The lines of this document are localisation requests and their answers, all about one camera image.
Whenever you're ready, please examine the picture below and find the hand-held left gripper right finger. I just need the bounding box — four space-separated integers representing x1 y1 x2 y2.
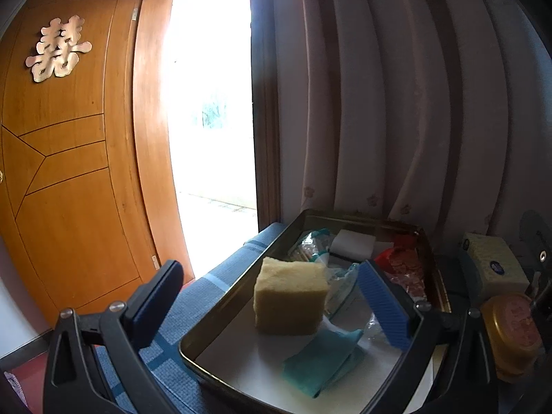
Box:
357 260 501 414

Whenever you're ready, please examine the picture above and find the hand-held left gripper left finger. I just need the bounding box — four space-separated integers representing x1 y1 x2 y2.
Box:
43 259 186 414

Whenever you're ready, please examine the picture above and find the clear plastic packet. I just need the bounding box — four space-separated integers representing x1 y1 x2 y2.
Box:
364 310 389 346

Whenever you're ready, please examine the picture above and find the red gold drawstring pouch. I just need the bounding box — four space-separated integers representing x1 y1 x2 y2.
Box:
374 233 427 303

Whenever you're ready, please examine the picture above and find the white sponge block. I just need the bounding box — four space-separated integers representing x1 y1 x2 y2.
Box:
330 228 376 262

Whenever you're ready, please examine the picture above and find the teal cloth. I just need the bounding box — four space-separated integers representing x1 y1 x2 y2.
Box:
282 329 365 398

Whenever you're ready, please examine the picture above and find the gold metal tin box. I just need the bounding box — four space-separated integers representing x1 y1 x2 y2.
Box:
178 208 451 414

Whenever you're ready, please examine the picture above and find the yellow sponge block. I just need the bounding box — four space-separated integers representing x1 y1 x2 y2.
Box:
253 256 329 336

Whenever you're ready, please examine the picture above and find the clear packet with swabs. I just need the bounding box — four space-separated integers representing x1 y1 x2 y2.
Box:
288 228 341 268

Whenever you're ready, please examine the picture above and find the yellow dotted tissue box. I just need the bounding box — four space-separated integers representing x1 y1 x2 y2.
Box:
459 232 530 303

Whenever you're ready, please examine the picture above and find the blue plaid blanket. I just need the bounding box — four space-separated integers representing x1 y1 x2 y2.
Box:
92 222 285 414

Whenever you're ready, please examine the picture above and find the gold round container pink lid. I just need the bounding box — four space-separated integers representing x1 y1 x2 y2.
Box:
480 293 544 382

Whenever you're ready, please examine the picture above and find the wooden door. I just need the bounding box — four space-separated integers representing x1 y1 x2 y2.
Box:
0 0 158 333

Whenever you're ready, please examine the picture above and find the pale floral curtain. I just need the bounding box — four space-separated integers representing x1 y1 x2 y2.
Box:
250 0 552 242

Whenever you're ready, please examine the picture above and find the pale paper-cut door decoration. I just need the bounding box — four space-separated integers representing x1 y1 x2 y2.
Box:
25 15 92 83

